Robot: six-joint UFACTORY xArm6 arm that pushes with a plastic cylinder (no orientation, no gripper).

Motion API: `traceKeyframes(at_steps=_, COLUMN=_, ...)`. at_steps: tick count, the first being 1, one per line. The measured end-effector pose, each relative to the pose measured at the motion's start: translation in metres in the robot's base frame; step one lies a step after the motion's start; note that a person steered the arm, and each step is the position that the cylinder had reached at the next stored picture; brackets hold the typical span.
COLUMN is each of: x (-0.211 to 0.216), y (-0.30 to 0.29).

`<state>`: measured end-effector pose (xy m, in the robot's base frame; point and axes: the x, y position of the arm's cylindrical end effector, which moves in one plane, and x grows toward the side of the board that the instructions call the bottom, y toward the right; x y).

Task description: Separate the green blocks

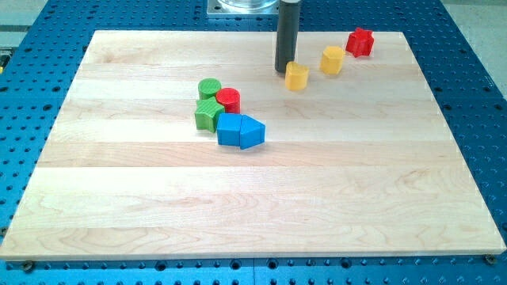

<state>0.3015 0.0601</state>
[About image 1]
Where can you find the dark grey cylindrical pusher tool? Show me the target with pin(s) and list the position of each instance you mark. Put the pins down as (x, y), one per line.
(287, 32)

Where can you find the red star block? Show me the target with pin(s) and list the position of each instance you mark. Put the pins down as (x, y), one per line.
(360, 42)

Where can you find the blue pentagon block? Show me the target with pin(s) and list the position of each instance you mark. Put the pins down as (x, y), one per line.
(252, 132)

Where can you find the green star block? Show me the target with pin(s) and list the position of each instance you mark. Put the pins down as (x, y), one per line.
(207, 114)

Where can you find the light wooden board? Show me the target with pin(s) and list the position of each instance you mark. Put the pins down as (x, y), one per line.
(359, 164)

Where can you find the green cylinder block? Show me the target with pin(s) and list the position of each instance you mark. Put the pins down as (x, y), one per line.
(208, 87)

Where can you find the blue cube block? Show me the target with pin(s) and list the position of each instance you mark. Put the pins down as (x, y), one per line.
(228, 129)

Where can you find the yellow hexagon block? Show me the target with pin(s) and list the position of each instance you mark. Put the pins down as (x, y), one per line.
(332, 60)

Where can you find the red cylinder block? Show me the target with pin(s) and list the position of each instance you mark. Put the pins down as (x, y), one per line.
(230, 99)

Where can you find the blue perforated table plate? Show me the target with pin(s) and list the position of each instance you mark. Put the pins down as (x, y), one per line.
(473, 102)

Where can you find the yellow rounded block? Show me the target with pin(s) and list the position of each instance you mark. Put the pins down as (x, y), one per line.
(296, 76)

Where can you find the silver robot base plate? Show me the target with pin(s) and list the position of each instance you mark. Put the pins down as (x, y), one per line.
(241, 7)

